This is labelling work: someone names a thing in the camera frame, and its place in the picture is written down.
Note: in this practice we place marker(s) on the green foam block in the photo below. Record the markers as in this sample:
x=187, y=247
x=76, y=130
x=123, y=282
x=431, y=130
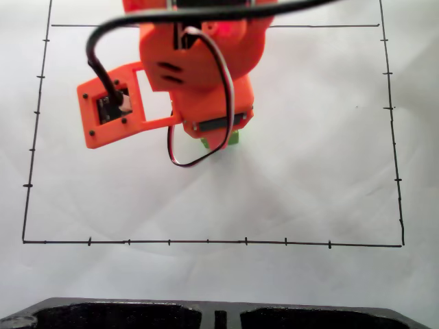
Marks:
x=235, y=137

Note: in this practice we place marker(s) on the orange camera mount with board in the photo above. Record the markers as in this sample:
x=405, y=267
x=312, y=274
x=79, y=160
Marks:
x=113, y=133

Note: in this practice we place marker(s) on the white paper sheet with lines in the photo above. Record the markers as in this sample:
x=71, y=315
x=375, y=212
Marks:
x=291, y=178

